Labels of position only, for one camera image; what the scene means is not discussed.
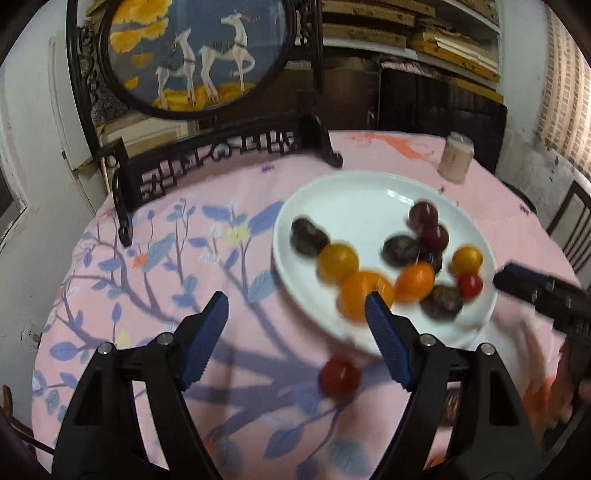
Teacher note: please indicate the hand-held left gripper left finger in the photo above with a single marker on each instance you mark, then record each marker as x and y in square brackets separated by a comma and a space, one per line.
[207, 332]

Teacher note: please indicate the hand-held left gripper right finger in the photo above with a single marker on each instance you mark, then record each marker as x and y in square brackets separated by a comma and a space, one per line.
[388, 341]

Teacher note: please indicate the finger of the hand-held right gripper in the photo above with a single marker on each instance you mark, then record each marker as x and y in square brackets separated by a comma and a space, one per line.
[517, 279]

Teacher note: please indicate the red cherry tomato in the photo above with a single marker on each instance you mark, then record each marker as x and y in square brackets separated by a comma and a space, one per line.
[470, 284]
[340, 376]

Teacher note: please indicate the yellow-orange round fruit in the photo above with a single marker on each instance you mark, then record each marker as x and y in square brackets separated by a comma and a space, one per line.
[338, 263]
[466, 260]

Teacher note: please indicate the large orange mandarin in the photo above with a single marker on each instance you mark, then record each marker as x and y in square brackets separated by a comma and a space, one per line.
[358, 295]

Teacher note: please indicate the small orange tangerine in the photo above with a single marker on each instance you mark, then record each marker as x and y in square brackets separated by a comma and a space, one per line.
[414, 281]

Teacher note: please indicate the dark brown water chestnut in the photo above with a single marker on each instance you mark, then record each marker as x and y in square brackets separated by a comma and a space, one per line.
[441, 302]
[399, 250]
[308, 236]

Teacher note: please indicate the dark purple plum with stem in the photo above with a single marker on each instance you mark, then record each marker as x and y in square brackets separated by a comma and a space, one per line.
[433, 260]

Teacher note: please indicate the white oval plate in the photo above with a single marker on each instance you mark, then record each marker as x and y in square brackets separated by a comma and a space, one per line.
[369, 203]

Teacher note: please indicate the pink printed tablecloth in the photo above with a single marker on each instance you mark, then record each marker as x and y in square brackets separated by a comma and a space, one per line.
[231, 300]

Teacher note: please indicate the dark wooden chair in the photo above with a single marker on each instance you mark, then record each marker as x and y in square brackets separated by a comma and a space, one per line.
[572, 221]

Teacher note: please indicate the beige small bottle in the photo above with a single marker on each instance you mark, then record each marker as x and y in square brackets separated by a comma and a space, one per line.
[456, 157]

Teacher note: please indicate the shelf with stacked books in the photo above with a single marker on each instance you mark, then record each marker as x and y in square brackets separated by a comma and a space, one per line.
[415, 27]

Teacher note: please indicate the round deer painting table screen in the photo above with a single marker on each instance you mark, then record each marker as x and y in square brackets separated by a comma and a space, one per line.
[198, 55]

